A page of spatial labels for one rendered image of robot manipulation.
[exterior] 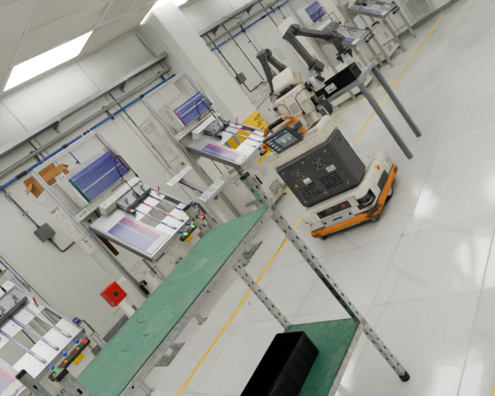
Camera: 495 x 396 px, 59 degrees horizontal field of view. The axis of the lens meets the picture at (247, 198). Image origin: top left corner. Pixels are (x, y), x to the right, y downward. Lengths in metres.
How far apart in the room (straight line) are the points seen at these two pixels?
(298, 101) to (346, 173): 0.69
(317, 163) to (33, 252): 3.50
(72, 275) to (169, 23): 3.88
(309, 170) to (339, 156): 0.26
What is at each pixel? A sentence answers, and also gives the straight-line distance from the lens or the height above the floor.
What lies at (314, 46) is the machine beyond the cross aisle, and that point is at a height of 1.09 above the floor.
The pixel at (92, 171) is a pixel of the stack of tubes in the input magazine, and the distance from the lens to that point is 4.28.
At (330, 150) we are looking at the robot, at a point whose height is 0.62.
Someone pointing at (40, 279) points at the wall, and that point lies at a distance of 5.49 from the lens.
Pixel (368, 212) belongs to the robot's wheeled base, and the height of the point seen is 0.11.
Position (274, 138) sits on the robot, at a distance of 3.19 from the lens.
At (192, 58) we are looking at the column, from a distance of 6.98.
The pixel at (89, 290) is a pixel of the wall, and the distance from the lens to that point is 5.62.
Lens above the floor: 1.35
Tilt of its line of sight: 12 degrees down
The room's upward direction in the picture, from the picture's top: 39 degrees counter-clockwise
